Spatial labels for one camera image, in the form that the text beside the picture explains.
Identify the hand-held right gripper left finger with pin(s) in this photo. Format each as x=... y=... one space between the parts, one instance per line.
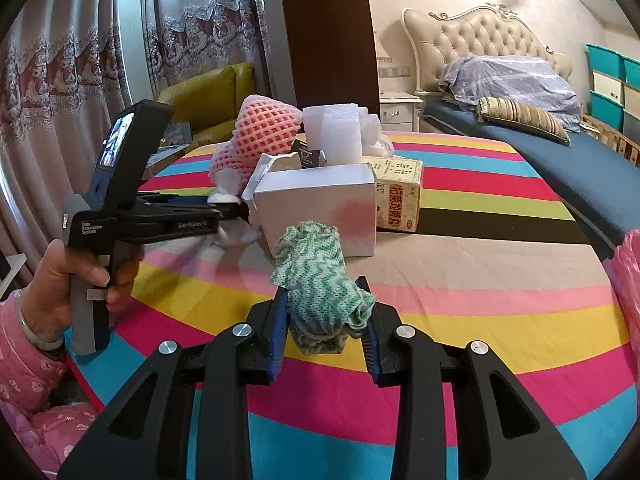
x=277 y=340

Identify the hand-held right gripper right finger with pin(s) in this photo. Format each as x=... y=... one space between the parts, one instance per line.
x=371 y=355

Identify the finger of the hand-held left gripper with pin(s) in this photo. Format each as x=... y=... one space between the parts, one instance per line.
x=235 y=211
x=200 y=201

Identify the green white zigzag cloth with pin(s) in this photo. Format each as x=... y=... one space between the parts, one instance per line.
x=315 y=285

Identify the white cardboard box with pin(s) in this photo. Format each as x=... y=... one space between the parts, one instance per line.
x=320 y=205

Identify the pink foam fruit net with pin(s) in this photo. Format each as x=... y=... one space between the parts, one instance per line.
x=260 y=130

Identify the white foam block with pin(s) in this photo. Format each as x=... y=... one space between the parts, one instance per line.
x=342 y=140
x=315 y=125

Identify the yellow medicine box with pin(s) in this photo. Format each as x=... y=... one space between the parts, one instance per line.
x=400 y=195

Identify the pink-lined trash bin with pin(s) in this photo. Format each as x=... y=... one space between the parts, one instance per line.
x=627 y=300

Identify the person's left hand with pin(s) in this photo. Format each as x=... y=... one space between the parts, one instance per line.
x=50 y=285

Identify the small black box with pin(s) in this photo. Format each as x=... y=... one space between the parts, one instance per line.
x=307 y=155

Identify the yellow leather armchair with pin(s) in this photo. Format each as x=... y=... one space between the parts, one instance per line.
x=210 y=95

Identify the rainbow striped tablecloth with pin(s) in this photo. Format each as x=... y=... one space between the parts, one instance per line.
x=475 y=310

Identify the pale jade bangle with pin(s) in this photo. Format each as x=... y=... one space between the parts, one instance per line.
x=29 y=331

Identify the grey lace-trimmed curtain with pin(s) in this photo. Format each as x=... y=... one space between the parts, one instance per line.
x=210 y=15
x=55 y=85

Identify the white foam wrap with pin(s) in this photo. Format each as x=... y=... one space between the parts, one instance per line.
x=377 y=135

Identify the white nightstand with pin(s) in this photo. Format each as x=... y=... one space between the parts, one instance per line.
x=397 y=112

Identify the bed with blue sheet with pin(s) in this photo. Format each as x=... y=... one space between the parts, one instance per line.
x=575 y=170

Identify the brown striped pillow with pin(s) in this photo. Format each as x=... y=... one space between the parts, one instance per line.
x=525 y=117

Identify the blue striped duvet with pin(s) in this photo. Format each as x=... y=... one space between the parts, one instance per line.
x=505 y=80

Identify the cream tufted headboard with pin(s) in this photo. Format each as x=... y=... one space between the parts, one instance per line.
x=480 y=35

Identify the teal storage box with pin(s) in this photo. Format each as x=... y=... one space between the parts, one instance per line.
x=632 y=71
x=605 y=62
x=606 y=110

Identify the clear storage box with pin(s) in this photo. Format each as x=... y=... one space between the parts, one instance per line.
x=632 y=121

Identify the cream storage box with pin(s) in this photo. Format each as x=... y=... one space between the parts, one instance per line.
x=607 y=87

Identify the beige storage box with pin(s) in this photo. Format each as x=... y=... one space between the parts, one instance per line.
x=632 y=97

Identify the dark wooden door frame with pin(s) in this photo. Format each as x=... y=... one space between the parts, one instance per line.
x=325 y=35

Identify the wall switch panel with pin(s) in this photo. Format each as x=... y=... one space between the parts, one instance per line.
x=392 y=67

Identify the wooden crib rail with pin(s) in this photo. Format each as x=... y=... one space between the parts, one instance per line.
x=610 y=135

